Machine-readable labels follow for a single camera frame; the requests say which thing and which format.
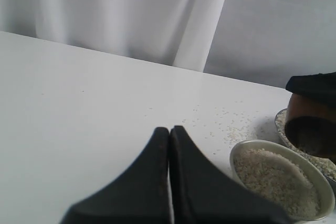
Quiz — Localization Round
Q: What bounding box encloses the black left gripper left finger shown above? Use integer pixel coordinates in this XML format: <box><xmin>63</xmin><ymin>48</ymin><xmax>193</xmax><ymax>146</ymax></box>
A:
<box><xmin>61</xmin><ymin>127</ymin><xmax>171</xmax><ymax>223</ymax></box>

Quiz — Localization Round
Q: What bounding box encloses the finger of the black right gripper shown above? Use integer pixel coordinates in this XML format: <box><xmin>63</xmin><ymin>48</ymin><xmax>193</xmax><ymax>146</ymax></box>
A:
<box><xmin>285</xmin><ymin>72</ymin><xmax>336</xmax><ymax>105</ymax></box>

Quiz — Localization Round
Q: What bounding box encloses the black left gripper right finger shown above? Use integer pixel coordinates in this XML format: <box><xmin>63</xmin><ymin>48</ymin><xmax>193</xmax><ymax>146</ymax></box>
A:
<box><xmin>170</xmin><ymin>126</ymin><xmax>294</xmax><ymax>223</ymax></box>

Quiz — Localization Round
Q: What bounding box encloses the brown wooden cup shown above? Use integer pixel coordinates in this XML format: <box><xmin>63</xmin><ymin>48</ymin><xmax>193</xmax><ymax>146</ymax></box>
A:
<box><xmin>285</xmin><ymin>94</ymin><xmax>335</xmax><ymax>163</ymax></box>

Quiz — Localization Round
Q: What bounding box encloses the round steel rice tray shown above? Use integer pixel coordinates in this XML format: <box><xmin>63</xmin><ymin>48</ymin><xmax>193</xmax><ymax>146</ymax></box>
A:
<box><xmin>274</xmin><ymin>108</ymin><xmax>336</xmax><ymax>183</ymax></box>

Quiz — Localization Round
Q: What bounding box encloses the white ceramic rice bowl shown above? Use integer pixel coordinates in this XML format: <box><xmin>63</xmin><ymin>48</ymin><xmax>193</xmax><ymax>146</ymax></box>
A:
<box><xmin>229</xmin><ymin>140</ymin><xmax>335</xmax><ymax>221</ymax></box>

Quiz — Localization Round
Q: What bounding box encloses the white backdrop curtain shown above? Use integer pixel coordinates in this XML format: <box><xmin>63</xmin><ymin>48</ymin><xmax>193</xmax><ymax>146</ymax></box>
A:
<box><xmin>1</xmin><ymin>0</ymin><xmax>335</xmax><ymax>87</ymax></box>

